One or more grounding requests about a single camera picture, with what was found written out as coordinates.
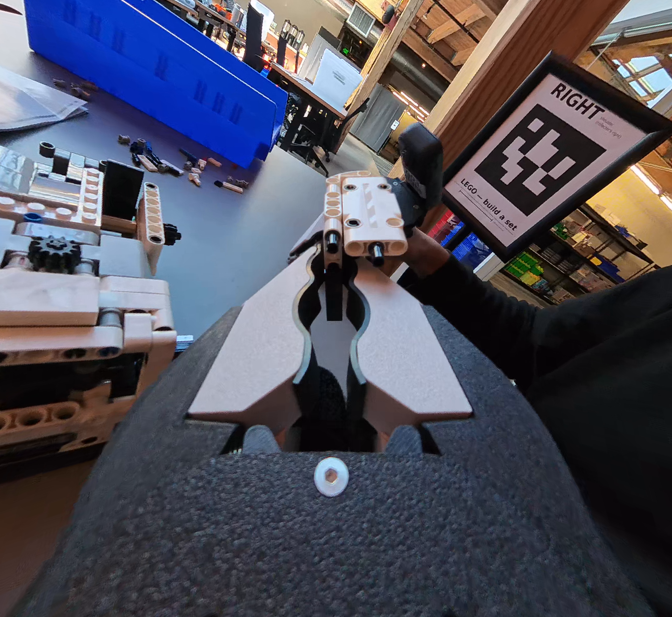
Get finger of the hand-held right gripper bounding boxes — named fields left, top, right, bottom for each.
left=288, top=215, right=325, bottom=263

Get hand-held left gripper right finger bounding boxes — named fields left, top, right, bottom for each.
left=344, top=262, right=473, bottom=437

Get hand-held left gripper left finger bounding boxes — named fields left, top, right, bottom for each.
left=187, top=244, right=329, bottom=442

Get white lego panel assembly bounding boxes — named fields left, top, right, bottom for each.
left=323, top=170, right=409, bottom=322

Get person's right forearm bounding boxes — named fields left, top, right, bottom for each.
left=399, top=255, right=672, bottom=617

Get pile of small lego pieces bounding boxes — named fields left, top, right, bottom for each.
left=117, top=133, right=250, bottom=195

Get lego truck model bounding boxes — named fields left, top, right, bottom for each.
left=0, top=141, right=182, bottom=481

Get grey lego pins cluster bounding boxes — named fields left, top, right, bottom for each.
left=51, top=78, right=99, bottom=100

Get lego instruction booklet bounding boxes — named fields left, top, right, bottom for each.
left=0, top=65, right=90, bottom=133

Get person's right hand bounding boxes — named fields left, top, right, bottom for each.
left=383, top=226, right=453, bottom=287

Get grey curtain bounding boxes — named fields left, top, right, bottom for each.
left=349, top=83, right=408, bottom=154

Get red shelf bin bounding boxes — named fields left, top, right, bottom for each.
left=428, top=209, right=467, bottom=249

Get black office chair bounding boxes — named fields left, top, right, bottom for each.
left=281, top=97, right=371, bottom=178

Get blue shelf bin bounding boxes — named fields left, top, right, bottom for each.
left=451, top=233, right=495, bottom=271

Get white storage box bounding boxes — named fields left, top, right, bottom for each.
left=296, top=33, right=364, bottom=110

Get black framed sign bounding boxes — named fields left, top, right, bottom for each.
left=441, top=51, right=672, bottom=262

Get background desk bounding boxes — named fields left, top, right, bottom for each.
left=268, top=61, right=350, bottom=177

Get background wooden beam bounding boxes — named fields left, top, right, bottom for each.
left=344, top=0, right=447, bottom=119

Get storage shelf with bins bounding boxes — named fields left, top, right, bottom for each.
left=499, top=201, right=663, bottom=308

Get blue plastic bin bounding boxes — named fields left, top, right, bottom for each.
left=15, top=0, right=288, bottom=170

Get wooden post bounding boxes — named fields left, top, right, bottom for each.
left=391, top=0, right=672, bottom=182

